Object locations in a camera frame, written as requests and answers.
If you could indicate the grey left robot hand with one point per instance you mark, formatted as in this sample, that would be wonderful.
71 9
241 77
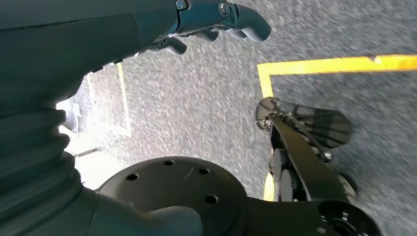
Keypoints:
65 32

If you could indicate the black round perforated robot plate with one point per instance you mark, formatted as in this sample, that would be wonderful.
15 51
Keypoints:
182 182

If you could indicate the yellow floor tape marking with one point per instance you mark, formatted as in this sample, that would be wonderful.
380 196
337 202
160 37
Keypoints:
124 97
325 65

